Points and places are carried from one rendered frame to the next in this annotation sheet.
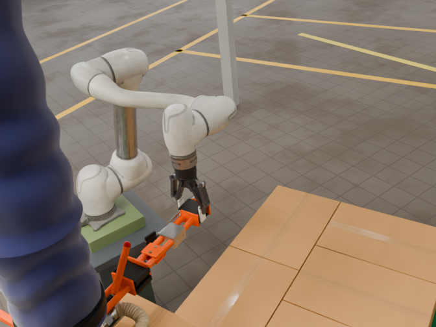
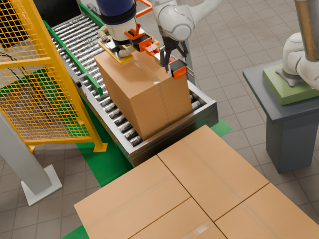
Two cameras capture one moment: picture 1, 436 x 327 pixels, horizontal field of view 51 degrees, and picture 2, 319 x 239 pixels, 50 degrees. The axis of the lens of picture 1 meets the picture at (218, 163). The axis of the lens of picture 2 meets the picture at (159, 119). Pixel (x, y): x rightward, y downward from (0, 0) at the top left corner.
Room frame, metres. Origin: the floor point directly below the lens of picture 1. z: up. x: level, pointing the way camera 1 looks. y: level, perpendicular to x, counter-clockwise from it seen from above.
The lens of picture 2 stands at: (1.97, -1.13, 2.22)
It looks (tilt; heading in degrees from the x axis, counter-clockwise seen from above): 44 degrees down; 125
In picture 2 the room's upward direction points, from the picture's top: 16 degrees counter-clockwise
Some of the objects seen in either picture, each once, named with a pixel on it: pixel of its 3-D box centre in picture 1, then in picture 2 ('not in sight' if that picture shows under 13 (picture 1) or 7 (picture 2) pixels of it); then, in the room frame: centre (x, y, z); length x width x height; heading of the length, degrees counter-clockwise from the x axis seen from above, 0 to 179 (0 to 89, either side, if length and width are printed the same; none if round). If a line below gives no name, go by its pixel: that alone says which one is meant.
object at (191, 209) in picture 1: (195, 212); (175, 69); (1.30, 0.10, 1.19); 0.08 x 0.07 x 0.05; 146
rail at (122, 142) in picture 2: not in sight; (75, 81); (-0.01, 0.62, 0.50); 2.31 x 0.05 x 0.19; 145
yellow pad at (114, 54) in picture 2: not in sight; (114, 47); (0.75, 0.36, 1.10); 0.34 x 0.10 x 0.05; 146
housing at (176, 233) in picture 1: (172, 235); (162, 59); (1.19, 0.18, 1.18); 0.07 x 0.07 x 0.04; 56
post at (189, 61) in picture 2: not in sight; (188, 68); (0.95, 0.95, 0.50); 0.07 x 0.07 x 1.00; 55
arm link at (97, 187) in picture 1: (95, 187); (298, 52); (1.83, 0.60, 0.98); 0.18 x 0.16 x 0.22; 130
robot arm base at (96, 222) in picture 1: (96, 212); (294, 68); (1.81, 0.62, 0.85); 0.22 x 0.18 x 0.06; 131
